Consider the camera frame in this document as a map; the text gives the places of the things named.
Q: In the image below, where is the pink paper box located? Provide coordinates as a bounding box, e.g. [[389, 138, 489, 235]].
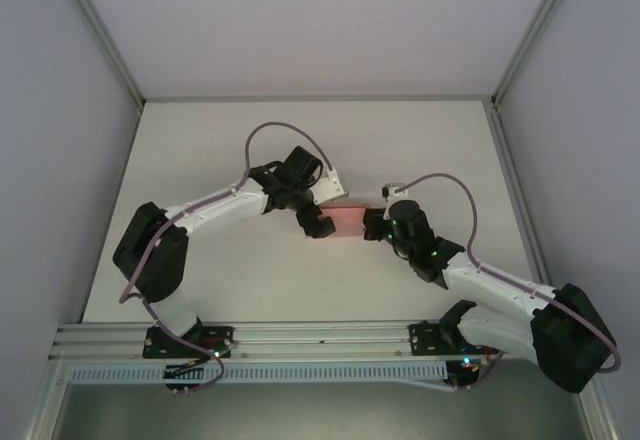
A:
[[319, 202, 369, 239]]

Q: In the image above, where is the grey metal lower panel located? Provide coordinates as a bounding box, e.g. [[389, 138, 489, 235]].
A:
[[53, 382, 597, 440]]

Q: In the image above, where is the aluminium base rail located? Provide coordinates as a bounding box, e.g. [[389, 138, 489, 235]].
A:
[[49, 322, 501, 361]]

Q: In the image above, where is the aluminium table side rail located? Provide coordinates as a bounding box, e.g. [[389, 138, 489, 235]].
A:
[[488, 101, 552, 281]]

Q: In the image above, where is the white slotted cable duct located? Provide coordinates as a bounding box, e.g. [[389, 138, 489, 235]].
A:
[[67, 362, 450, 387]]

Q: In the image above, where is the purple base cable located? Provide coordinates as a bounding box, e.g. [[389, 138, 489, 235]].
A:
[[149, 327, 229, 395], [449, 342, 512, 394]]

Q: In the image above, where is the aluminium frame post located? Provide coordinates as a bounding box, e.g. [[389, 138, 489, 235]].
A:
[[491, 0, 582, 107], [52, 0, 147, 109]]

